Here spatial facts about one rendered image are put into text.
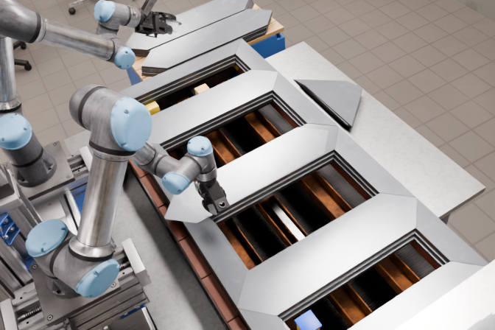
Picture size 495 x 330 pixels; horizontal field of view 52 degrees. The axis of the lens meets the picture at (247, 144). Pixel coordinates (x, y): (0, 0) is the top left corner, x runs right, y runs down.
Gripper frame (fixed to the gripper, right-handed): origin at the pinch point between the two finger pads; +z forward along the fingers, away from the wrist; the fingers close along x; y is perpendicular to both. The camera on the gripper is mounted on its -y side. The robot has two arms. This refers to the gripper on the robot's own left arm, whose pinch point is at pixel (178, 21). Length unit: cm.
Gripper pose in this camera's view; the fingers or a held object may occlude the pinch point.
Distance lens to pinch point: 212.2
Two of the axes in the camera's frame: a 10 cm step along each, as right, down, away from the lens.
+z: 7.1, 0.0, 7.1
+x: 7.0, -1.0, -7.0
